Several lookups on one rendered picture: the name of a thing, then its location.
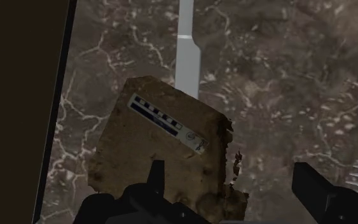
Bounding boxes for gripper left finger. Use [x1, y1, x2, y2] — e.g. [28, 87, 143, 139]
[72, 159, 212, 224]

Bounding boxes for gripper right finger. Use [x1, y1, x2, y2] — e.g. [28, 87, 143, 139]
[291, 162, 358, 224]

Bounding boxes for brown cardboard box with label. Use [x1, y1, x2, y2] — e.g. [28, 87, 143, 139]
[87, 75, 249, 224]

